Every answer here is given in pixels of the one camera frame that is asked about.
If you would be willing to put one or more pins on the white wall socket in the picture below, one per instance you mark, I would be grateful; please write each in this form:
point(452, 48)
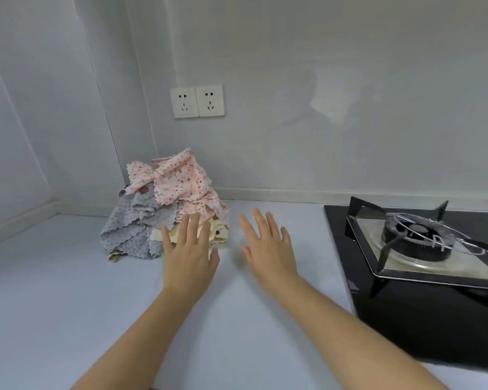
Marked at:
point(184, 102)
point(210, 101)

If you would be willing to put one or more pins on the person's left forearm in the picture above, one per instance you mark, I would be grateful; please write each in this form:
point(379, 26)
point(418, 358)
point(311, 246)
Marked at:
point(146, 341)

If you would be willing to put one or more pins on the person's left middle finger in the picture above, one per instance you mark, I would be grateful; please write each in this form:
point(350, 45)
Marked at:
point(192, 232)

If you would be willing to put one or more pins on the grey dotted cloth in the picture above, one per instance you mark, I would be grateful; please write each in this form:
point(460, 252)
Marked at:
point(132, 231)

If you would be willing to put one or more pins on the steel drip tray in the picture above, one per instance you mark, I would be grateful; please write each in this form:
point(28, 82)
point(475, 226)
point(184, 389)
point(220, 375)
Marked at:
point(431, 267)

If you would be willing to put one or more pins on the person's right forearm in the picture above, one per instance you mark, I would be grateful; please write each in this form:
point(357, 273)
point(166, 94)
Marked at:
point(349, 341)

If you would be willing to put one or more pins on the person's right thumb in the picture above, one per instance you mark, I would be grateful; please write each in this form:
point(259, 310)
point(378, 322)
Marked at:
point(246, 255)

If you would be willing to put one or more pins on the black pan support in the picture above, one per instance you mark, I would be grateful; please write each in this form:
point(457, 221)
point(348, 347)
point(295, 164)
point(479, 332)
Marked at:
point(356, 209)

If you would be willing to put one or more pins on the person's right middle finger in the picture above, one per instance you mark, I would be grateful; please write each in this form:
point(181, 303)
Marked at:
point(261, 223)

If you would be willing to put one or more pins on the person's left little finger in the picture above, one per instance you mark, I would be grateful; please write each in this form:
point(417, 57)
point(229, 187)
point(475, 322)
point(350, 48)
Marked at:
point(167, 240)

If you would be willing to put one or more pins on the person's right hand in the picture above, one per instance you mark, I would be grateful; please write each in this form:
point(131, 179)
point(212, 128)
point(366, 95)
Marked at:
point(272, 259)

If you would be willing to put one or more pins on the pink floral cloth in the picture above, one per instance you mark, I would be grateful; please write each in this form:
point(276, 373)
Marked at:
point(179, 180)

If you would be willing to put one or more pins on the black glass gas stove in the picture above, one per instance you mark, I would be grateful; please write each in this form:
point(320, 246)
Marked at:
point(410, 316)

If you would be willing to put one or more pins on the black gas burner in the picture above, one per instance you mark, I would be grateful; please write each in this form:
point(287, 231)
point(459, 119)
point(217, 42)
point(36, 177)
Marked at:
point(414, 239)

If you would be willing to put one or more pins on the cream yellow cloth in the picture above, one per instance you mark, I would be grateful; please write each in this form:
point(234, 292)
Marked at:
point(219, 232)

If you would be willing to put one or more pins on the person's left thumb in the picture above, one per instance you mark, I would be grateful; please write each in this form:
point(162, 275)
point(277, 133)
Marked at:
point(215, 261)

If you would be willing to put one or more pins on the person's left hand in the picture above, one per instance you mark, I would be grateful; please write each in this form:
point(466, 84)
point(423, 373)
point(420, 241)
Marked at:
point(189, 266)

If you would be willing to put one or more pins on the person's right little finger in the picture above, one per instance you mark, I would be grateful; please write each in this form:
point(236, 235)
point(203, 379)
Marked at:
point(286, 238)

